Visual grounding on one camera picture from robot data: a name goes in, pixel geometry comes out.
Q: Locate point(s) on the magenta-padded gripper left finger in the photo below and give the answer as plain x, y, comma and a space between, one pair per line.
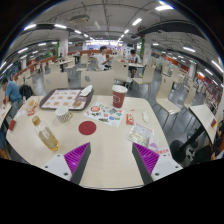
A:
56, 166

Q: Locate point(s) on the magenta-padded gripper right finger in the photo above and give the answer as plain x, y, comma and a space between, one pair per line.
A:
165, 166

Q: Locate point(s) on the clear bottle with tan cap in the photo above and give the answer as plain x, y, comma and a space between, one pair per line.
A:
46, 135

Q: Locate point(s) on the white printed paper slip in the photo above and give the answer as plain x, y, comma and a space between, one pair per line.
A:
162, 151

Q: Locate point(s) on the clear plastic bag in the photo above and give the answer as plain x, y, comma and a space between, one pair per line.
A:
140, 134

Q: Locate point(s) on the flat round red coaster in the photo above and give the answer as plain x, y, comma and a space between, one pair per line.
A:
87, 128

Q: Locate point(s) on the brown patterned white mug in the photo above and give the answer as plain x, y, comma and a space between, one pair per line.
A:
62, 115

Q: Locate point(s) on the white sauce packet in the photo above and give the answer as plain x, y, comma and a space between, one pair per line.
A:
145, 116

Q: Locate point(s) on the red sauce packet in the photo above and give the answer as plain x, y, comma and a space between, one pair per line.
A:
129, 119

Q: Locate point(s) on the small red box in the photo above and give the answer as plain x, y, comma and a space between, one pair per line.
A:
12, 125

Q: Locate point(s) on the beige cafeteria table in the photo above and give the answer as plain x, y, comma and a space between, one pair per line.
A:
202, 118

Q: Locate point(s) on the dark brown food tray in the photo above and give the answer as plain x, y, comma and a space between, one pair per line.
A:
42, 104

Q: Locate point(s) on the fried food piece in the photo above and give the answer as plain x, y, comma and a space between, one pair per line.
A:
77, 104

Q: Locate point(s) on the paper food wrapper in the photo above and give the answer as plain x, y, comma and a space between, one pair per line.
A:
32, 105

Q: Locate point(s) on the colourful sticker sheet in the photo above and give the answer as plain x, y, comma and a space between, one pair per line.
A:
104, 114

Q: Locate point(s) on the group of beige chairs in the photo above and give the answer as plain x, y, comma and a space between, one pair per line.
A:
165, 90

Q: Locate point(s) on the black backpack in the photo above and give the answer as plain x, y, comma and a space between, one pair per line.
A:
26, 91

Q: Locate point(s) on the crumpled white napkin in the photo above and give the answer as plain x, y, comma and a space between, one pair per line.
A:
86, 90

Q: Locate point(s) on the red paper cup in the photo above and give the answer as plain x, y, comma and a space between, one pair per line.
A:
118, 97

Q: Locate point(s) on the beige dining chair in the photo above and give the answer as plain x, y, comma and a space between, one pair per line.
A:
56, 81
98, 81

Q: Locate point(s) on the ceiling lights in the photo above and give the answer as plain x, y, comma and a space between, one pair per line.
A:
136, 21

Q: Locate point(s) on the ceiling air conditioner unit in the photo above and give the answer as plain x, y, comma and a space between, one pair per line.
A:
80, 18

